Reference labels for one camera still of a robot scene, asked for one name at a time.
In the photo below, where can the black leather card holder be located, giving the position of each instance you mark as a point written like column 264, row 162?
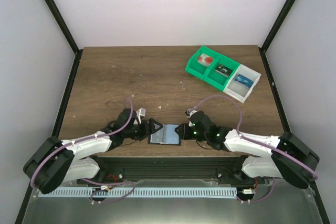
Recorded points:
column 165, row 136

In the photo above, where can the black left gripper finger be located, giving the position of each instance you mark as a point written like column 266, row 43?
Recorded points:
column 153, row 121
column 155, row 127

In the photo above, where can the black aluminium front rail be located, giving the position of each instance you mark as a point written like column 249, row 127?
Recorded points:
column 223, row 170

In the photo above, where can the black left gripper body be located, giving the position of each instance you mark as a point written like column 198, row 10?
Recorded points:
column 146, row 130

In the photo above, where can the white translucent bin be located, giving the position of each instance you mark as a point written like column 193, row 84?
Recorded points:
column 241, row 91

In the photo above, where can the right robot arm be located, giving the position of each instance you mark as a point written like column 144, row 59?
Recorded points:
column 284, row 156

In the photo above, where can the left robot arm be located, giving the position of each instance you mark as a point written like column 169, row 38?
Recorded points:
column 59, row 161

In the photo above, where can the red white card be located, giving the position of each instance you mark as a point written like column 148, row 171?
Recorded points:
column 205, row 60

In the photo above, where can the green bin middle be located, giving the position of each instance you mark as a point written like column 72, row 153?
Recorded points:
column 216, row 79

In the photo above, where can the blue card in bin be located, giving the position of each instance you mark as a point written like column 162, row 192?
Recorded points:
column 242, row 81

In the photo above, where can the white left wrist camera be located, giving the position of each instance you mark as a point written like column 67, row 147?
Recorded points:
column 140, row 115

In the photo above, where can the blue VIP credit card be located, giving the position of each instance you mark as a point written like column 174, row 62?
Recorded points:
column 242, row 80

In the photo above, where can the black VIP card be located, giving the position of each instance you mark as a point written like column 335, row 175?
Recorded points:
column 225, row 71

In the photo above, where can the green bin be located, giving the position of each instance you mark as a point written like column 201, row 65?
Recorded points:
column 199, row 64
column 216, row 79

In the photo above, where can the black frame post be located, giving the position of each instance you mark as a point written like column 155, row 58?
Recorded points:
column 62, row 25
column 277, row 24

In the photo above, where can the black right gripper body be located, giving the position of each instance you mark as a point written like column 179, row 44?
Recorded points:
column 187, row 131

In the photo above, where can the light blue slotted cable duct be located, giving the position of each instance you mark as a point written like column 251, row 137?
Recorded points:
column 144, row 192

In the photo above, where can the black left frame post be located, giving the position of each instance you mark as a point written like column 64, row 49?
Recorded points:
column 62, row 25

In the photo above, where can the black right frame post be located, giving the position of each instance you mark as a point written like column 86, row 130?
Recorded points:
column 277, row 24

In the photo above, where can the green bin far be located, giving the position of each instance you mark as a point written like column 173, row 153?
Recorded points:
column 199, row 64

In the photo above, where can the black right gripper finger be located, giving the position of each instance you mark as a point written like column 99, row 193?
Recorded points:
column 181, row 134
column 180, row 128

